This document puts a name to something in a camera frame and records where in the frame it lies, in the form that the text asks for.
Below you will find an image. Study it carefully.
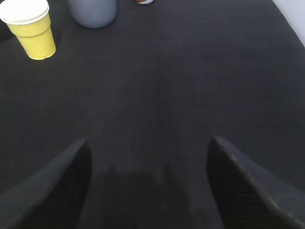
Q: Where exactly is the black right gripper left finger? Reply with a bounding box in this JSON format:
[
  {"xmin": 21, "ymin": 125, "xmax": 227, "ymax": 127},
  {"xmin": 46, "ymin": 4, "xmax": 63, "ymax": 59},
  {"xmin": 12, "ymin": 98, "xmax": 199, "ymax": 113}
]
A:
[{"xmin": 0, "ymin": 139, "xmax": 92, "ymax": 229}]

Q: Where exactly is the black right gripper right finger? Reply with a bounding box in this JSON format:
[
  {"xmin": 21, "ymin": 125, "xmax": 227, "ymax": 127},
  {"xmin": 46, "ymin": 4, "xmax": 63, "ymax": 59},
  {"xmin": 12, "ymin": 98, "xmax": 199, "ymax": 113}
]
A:
[{"xmin": 206, "ymin": 136, "xmax": 305, "ymax": 229}]

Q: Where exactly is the grey ceramic mug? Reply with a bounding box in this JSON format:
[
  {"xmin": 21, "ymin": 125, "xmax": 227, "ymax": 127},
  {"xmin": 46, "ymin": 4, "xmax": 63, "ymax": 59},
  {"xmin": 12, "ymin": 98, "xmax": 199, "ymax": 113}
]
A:
[{"xmin": 67, "ymin": 0, "xmax": 117, "ymax": 29}]

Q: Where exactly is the black tablecloth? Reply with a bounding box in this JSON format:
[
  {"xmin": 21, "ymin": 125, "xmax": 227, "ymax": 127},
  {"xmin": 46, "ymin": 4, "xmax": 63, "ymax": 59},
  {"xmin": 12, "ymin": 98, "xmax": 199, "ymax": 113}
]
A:
[{"xmin": 0, "ymin": 0, "xmax": 305, "ymax": 229}]

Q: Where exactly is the yellow plastic cup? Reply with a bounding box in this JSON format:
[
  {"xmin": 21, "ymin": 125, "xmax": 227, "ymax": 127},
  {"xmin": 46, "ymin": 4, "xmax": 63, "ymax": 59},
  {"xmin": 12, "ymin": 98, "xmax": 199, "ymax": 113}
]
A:
[{"xmin": 0, "ymin": 0, "xmax": 56, "ymax": 60}]

